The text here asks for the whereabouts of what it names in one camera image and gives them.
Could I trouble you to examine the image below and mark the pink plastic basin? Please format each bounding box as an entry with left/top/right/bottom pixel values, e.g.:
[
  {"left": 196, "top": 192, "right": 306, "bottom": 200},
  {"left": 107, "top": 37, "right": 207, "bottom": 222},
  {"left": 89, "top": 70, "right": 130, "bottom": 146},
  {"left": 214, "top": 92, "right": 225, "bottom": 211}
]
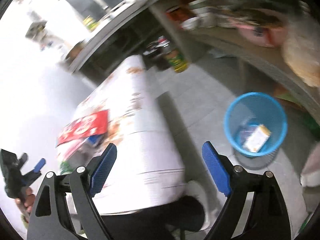
[{"left": 232, "top": 20, "right": 287, "bottom": 48}]

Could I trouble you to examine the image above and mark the red snack packet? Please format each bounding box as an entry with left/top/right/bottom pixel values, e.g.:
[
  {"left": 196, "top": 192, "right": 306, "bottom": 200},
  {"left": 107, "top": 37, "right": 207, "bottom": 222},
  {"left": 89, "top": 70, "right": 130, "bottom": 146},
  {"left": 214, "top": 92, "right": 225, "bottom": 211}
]
[{"left": 57, "top": 110, "right": 108, "bottom": 146}]

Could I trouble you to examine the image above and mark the yellow bag on shelf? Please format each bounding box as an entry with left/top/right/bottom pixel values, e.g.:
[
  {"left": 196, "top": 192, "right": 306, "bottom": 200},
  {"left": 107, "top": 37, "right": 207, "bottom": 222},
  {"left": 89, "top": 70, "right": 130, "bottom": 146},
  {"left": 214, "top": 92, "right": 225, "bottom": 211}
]
[{"left": 281, "top": 16, "right": 319, "bottom": 88}]

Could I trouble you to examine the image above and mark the blue mesh trash basket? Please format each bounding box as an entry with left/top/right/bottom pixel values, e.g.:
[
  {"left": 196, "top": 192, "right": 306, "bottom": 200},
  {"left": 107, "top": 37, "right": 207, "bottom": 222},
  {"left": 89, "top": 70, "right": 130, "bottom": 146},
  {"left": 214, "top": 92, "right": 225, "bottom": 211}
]
[{"left": 224, "top": 92, "right": 287, "bottom": 158}]

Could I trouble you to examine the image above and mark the left hand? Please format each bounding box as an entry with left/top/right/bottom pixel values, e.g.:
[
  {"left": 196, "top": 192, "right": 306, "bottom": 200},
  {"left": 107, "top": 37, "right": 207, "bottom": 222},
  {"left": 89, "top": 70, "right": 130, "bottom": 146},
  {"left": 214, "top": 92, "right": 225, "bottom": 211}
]
[{"left": 15, "top": 187, "right": 36, "bottom": 214}]

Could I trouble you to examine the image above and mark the green clear plastic bottle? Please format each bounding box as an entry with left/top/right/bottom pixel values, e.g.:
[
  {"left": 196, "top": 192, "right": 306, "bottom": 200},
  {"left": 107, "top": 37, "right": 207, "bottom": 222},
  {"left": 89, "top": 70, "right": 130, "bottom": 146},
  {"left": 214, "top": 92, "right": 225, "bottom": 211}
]
[{"left": 60, "top": 161, "right": 74, "bottom": 175}]

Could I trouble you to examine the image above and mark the cooking oil bottle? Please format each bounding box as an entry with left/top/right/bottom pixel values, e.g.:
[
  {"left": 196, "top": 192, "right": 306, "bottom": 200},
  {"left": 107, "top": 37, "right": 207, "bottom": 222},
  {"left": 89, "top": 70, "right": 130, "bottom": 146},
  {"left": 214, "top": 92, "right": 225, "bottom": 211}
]
[{"left": 158, "top": 36, "right": 189, "bottom": 73}]

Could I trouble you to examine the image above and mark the white bowl on shelf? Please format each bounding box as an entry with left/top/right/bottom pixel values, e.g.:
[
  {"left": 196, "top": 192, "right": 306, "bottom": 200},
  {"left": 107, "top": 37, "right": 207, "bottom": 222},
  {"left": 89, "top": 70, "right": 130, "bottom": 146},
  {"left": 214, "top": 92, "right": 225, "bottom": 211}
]
[{"left": 180, "top": 17, "right": 199, "bottom": 31}]

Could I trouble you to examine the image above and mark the floral tablecloth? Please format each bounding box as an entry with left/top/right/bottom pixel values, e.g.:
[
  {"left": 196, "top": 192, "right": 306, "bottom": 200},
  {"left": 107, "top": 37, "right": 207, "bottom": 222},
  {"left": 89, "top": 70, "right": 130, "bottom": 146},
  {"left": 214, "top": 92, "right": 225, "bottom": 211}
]
[{"left": 55, "top": 55, "right": 187, "bottom": 215}]

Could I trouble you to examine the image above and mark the blue wrapper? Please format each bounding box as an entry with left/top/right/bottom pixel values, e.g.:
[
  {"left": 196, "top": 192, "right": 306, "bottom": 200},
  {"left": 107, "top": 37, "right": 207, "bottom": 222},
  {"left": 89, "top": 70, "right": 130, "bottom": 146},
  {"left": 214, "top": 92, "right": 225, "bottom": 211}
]
[{"left": 238, "top": 122, "right": 255, "bottom": 144}]

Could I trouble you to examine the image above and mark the yellow orange box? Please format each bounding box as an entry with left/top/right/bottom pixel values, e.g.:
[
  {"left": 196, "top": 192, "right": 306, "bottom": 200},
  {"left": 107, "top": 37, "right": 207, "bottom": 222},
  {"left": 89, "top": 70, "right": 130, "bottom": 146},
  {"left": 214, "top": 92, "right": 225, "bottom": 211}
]
[{"left": 242, "top": 124, "right": 271, "bottom": 153}]

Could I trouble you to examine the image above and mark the red box on shelf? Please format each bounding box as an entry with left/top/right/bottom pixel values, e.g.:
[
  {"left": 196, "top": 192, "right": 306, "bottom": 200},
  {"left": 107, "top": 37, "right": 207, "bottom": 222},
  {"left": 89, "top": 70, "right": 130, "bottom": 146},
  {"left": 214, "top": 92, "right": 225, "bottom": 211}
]
[{"left": 165, "top": 5, "right": 194, "bottom": 24}]

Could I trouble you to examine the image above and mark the brown metal basin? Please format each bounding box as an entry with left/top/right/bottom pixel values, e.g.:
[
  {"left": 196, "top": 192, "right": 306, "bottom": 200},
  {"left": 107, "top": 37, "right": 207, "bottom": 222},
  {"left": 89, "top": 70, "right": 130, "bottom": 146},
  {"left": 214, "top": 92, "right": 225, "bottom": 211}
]
[{"left": 65, "top": 42, "right": 85, "bottom": 61}]

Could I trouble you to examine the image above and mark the perforated metal shelf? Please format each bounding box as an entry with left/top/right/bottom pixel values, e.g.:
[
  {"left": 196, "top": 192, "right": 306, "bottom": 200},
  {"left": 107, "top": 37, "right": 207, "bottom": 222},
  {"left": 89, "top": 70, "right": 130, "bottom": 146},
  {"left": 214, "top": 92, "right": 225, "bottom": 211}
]
[{"left": 187, "top": 27, "right": 319, "bottom": 120}]

